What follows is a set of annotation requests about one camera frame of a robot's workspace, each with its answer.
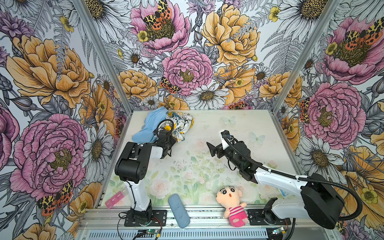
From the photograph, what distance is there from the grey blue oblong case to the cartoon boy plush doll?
0.18m

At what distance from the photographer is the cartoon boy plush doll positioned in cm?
70

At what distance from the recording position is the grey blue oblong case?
0.73 m
